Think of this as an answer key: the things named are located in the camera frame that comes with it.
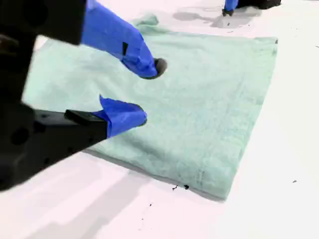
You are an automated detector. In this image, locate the pale green T-shirt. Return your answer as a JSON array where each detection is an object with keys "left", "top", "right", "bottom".
[{"left": 21, "top": 13, "right": 279, "bottom": 201}]

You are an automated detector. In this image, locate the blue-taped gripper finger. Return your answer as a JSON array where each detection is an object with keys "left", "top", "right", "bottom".
[{"left": 222, "top": 0, "right": 238, "bottom": 17}]

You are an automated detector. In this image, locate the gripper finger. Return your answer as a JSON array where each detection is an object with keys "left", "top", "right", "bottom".
[
  {"left": 81, "top": 0, "right": 168, "bottom": 80},
  {"left": 64, "top": 94, "right": 148, "bottom": 150}
]

